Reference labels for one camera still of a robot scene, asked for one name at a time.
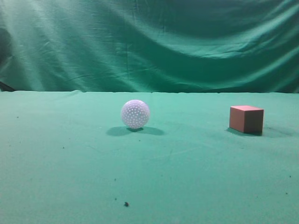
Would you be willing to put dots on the green table cloth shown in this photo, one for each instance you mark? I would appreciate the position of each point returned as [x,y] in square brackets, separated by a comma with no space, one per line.
[68,158]

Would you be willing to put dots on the red cube block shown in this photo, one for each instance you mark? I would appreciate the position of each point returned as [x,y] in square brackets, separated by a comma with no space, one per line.
[246,119]

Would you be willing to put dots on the green backdrop cloth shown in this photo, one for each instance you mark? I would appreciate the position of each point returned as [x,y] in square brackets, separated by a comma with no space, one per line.
[150,45]

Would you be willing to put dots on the white dimpled ball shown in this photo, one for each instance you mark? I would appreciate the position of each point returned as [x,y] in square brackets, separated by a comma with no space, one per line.
[135,114]

